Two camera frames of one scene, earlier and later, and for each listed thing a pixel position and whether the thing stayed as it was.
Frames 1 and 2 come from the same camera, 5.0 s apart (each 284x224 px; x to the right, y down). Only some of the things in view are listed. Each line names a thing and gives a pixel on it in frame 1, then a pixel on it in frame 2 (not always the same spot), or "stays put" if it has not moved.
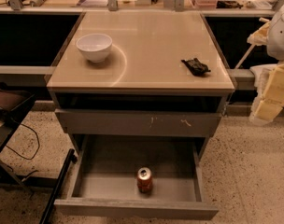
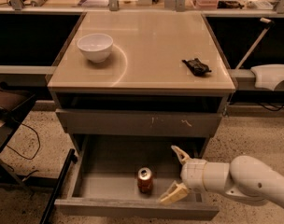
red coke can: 145,180 stays put
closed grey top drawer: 135,123 stays put
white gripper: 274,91 to 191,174
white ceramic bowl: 94,46 stays put
